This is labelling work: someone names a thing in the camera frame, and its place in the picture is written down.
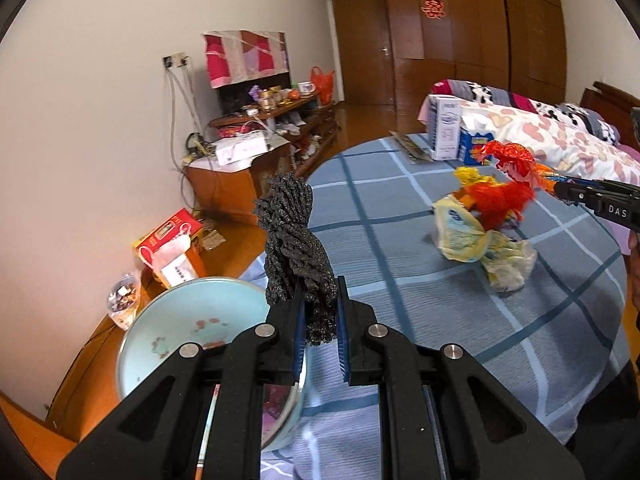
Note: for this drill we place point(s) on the blue plaid bed sheet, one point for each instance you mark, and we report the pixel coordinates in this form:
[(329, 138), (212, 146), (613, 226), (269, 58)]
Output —
[(558, 344)]

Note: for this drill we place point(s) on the yellow foil wrapper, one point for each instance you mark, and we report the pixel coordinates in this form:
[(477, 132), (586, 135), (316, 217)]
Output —
[(468, 176)]

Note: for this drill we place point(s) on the yellow cup with plastic bag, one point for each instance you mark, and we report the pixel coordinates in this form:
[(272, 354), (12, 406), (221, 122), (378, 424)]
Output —
[(123, 300)]

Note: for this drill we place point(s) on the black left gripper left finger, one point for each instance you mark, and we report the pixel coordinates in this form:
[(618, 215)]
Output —
[(199, 414)]

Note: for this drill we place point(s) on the wooden headboard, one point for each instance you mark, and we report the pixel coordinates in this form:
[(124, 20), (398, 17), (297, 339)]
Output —
[(617, 107)]

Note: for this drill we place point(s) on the wooden door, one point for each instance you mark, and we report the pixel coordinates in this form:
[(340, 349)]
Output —
[(363, 40)]

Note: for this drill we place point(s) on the red orange foil wrapper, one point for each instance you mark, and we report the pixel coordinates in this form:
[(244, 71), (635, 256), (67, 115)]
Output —
[(493, 206)]

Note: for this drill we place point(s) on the white paper bag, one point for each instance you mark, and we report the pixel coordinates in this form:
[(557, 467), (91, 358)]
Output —
[(172, 265)]

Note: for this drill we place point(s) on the wooden tv cabinet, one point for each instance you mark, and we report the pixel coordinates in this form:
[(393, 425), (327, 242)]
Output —
[(230, 194)]

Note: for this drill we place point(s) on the black white cow pillow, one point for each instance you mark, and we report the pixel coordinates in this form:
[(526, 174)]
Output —
[(569, 114)]

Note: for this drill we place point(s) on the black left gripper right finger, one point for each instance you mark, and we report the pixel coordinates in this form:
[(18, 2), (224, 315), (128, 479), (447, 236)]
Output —
[(442, 415)]

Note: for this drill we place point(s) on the red white patchwork cloth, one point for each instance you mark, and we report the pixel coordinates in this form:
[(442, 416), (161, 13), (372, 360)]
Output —
[(234, 56)]

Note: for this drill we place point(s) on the black knitted cloth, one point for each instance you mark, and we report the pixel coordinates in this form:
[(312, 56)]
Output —
[(295, 257)]

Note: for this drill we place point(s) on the orange plastic bag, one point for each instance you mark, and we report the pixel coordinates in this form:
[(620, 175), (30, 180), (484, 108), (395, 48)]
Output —
[(324, 83)]

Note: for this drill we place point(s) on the wall power socket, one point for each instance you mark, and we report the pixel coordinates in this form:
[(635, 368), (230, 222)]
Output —
[(179, 59)]

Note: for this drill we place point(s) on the white mug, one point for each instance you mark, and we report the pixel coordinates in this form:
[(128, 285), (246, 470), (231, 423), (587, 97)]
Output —
[(306, 88)]

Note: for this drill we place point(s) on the yellow white plastic bag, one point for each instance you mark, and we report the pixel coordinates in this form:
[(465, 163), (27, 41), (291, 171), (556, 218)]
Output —
[(460, 237)]

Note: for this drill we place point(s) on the red double happiness sticker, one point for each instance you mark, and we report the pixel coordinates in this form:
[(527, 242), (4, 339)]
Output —
[(433, 9)]

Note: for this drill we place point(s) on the pink heart patterned quilt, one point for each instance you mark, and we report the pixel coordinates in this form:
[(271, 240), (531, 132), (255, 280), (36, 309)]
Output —
[(558, 146)]

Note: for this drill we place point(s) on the white box on cabinet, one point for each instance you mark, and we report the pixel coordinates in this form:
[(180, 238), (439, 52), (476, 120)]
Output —
[(240, 148)]

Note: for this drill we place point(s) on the red gift box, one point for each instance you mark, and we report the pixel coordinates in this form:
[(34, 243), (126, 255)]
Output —
[(179, 223)]

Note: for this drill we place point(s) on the dark flat snack packet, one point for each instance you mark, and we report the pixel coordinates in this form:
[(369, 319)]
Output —
[(410, 148)]

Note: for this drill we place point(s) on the tall white carton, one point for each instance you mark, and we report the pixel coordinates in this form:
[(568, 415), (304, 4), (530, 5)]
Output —
[(443, 126)]

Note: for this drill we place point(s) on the light blue enamel basin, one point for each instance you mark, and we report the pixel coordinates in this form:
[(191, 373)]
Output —
[(210, 312)]

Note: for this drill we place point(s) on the small blue carton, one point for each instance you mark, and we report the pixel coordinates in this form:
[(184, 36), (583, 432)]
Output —
[(469, 140)]

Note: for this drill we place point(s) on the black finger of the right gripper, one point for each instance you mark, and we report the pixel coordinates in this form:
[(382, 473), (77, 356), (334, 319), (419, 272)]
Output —
[(575, 190)]

